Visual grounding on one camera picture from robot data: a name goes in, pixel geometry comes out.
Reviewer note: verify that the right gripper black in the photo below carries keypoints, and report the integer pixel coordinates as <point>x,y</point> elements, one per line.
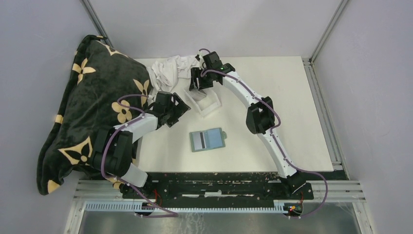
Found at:
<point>195,73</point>

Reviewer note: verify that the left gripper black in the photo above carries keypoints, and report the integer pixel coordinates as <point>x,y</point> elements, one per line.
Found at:
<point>180,108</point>

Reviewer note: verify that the clear plastic card box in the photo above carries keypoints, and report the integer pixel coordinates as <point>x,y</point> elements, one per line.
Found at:
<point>207,105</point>

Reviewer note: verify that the silver VIP credit card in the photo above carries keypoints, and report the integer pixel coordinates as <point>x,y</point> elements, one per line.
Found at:
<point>198,142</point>

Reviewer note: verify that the green leather card holder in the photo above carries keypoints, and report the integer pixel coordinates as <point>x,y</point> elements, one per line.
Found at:
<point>215,139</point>

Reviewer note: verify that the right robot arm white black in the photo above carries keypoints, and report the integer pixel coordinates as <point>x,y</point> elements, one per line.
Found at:
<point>261,118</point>

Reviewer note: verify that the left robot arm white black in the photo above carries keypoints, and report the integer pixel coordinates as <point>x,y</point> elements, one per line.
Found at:
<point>113,148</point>

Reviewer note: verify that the stack of credit cards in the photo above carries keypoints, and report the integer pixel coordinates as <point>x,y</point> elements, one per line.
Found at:
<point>198,95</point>

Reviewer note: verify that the white crumpled cloth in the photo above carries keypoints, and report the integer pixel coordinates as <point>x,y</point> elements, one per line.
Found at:
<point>166,73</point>

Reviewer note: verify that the black floral blanket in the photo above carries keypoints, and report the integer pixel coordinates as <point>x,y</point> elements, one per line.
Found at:
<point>105,88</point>

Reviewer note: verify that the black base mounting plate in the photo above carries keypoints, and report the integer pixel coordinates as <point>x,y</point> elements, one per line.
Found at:
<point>223,190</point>

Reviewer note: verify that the aluminium rail frame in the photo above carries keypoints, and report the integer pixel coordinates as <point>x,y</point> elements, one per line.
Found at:
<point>337,187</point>

